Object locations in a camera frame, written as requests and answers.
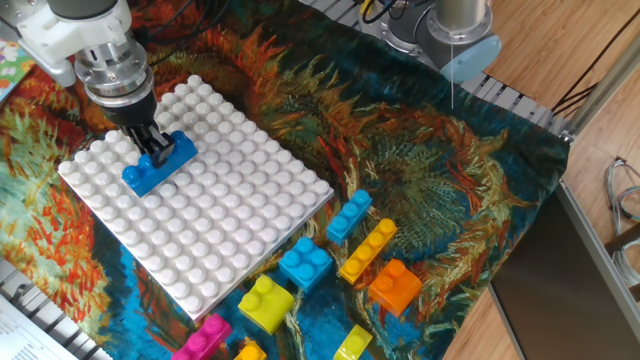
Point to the white studded baseplate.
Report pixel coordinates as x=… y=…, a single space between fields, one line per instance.
x=200 y=225

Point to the large yellow four-stud block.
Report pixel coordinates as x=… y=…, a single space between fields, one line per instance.
x=250 y=352

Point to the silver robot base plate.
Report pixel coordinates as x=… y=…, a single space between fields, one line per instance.
x=370 y=30

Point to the floral patterned sheet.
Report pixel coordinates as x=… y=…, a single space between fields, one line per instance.
x=12 y=70

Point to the yellow connector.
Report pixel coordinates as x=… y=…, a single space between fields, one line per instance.
x=367 y=6

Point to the dark grey panel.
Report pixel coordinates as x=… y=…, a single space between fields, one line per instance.
x=550 y=290

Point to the large lime two-stud block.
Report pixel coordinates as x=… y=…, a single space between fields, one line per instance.
x=267 y=305

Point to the light blue square block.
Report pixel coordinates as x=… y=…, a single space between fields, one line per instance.
x=305 y=265

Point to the white wrist adapter block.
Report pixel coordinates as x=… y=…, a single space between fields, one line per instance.
x=70 y=30

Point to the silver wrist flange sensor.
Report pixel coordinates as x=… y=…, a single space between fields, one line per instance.
x=112 y=70

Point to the orange two-stud block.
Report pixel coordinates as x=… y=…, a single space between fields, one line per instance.
x=395 y=290

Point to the light blue three-stud block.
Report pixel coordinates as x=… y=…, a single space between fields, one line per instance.
x=350 y=215

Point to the sunflower painting patterned cloth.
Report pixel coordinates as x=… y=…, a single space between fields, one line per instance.
x=425 y=175

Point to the dark blue four-stud block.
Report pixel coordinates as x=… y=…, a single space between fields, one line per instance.
x=145 y=177

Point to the silver perforated metal plate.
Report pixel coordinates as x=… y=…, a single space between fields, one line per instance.
x=10 y=15

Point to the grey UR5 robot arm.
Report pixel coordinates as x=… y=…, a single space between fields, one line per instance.
x=450 y=30

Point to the aluminium bar beside panel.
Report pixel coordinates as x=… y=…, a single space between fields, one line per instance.
x=600 y=250

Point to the white zip tie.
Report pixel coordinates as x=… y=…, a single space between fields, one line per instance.
x=452 y=75

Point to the magenta three-stud block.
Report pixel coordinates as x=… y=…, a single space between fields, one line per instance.
x=205 y=340

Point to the small yellow four-stud block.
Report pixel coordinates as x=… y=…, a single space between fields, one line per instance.
x=367 y=250

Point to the small lime block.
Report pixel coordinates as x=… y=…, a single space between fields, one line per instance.
x=352 y=345

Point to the printed white paper sheet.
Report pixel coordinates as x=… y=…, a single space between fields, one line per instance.
x=25 y=335

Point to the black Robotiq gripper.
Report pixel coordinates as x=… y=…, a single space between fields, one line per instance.
x=130 y=112

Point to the aluminium frame post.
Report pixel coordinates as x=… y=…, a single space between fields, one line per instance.
x=600 y=90

